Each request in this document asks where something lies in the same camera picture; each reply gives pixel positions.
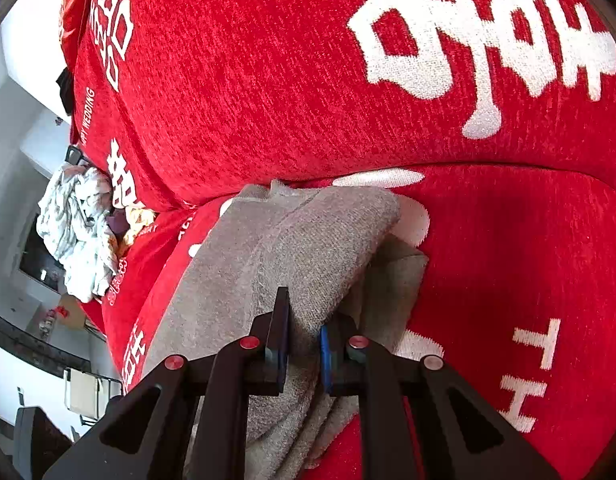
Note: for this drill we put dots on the grey knit sweater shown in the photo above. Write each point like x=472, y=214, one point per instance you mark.
x=313, y=240

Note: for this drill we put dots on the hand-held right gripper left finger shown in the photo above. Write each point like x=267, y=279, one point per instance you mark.
x=283, y=345

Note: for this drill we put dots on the brown cardboard box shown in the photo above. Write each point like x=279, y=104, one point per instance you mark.
x=70, y=312

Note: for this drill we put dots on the red printed sofa cover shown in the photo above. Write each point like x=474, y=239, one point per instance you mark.
x=288, y=85

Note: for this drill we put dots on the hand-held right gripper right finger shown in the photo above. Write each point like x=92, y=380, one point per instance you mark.
x=327, y=360

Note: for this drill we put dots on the dark purple cloth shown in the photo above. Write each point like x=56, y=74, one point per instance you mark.
x=117, y=224

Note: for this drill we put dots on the orange patterned cloth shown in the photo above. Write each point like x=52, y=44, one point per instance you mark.
x=138, y=221

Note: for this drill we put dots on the metal frame chair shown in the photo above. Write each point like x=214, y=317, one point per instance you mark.
x=85, y=395

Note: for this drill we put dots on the dark chair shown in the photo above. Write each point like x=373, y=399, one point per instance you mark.
x=35, y=442

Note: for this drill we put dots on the white patterned cloth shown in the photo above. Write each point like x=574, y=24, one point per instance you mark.
x=78, y=240

